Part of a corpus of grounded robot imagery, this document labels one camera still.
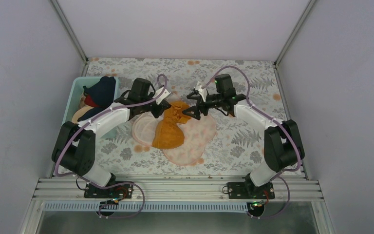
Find peach floral mesh laundry bag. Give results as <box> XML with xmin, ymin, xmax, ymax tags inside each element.
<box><xmin>132</xmin><ymin>113</ymin><xmax>216</xmax><ymax>166</ymax></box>

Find orange lace bra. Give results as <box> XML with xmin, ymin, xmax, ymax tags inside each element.
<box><xmin>151</xmin><ymin>101</ymin><xmax>191</xmax><ymax>150</ymax></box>

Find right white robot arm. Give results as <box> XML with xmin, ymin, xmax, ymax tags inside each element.
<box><xmin>183</xmin><ymin>74</ymin><xmax>304</xmax><ymax>198</ymax></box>

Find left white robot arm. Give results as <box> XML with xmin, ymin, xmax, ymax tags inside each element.
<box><xmin>52</xmin><ymin>74</ymin><xmax>170</xmax><ymax>197</ymax></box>

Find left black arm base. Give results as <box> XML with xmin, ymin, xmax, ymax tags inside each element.
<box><xmin>83</xmin><ymin>184</ymin><xmax>133</xmax><ymax>216</ymax></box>

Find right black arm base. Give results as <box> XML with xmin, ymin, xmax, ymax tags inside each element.
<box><xmin>222</xmin><ymin>182</ymin><xmax>275</xmax><ymax>217</ymax></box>

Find navy red bra upper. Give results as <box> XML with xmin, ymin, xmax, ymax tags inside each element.
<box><xmin>83</xmin><ymin>76</ymin><xmax>116</xmax><ymax>108</ymax></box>

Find navy beige bra lower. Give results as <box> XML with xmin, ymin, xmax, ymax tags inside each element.
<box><xmin>71</xmin><ymin>105</ymin><xmax>105</xmax><ymax>123</ymax></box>

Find light blue plastic bin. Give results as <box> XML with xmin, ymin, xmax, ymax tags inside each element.
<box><xmin>62</xmin><ymin>77</ymin><xmax>120</xmax><ymax>138</ymax></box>

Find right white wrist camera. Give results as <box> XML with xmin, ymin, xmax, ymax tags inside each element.
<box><xmin>194</xmin><ymin>81</ymin><xmax>208</xmax><ymax>102</ymax></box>

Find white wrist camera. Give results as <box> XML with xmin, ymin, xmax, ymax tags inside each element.
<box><xmin>194</xmin><ymin>81</ymin><xmax>208</xmax><ymax>102</ymax></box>
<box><xmin>153</xmin><ymin>87</ymin><xmax>171</xmax><ymax>104</ymax></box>

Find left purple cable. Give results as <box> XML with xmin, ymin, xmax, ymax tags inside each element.
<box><xmin>53</xmin><ymin>74</ymin><xmax>169</xmax><ymax>191</ymax></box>

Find purple cable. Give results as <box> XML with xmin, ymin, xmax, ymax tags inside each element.
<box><xmin>53</xmin><ymin>74</ymin><xmax>169</xmax><ymax>191</ymax></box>
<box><xmin>203</xmin><ymin>66</ymin><xmax>302</xmax><ymax>219</ymax></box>

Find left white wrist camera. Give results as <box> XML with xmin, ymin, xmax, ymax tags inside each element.
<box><xmin>153</xmin><ymin>87</ymin><xmax>171</xmax><ymax>104</ymax></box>

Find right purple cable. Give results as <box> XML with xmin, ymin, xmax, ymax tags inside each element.
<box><xmin>203</xmin><ymin>66</ymin><xmax>302</xmax><ymax>219</ymax></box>

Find aluminium front rail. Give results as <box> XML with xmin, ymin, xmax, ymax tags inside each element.
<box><xmin>33</xmin><ymin>175</ymin><xmax>324</xmax><ymax>202</ymax></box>

